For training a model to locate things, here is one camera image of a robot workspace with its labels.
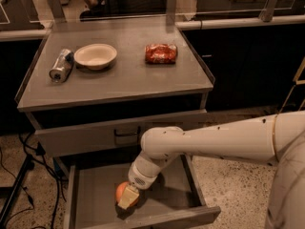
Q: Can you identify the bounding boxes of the white bowl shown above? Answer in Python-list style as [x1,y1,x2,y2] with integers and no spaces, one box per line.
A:
[74,44,117,71]

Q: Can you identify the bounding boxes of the closed grey upper drawer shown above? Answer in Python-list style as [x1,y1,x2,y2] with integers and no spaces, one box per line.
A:
[36,109,206,156]

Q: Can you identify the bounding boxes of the black cables on floor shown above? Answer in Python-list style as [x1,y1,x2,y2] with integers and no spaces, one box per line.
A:
[0,132,69,229]

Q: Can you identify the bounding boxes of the orange fruit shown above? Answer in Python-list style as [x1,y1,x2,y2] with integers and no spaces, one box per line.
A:
[114,180,140,208]

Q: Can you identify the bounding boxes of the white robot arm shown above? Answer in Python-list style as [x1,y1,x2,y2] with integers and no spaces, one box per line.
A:
[117,111,305,229]

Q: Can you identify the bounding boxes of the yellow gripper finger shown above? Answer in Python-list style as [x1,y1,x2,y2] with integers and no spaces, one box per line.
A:
[116,183,141,211]

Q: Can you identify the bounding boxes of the silver soda can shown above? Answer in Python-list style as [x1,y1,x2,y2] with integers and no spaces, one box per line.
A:
[49,49,74,83]

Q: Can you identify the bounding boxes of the black tripod leg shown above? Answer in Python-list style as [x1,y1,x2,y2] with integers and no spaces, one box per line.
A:
[0,155,32,229]

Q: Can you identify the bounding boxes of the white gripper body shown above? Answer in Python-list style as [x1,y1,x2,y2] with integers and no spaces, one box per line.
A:
[128,162,157,190]

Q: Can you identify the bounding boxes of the red snack bag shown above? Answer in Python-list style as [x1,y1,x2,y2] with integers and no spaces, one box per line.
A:
[145,44,177,64]

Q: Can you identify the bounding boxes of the grey drawer cabinet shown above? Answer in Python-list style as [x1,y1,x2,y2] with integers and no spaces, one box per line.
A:
[14,16,215,159]

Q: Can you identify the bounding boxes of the open grey lower drawer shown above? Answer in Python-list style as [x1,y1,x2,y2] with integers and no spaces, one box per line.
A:
[63,154,221,229]

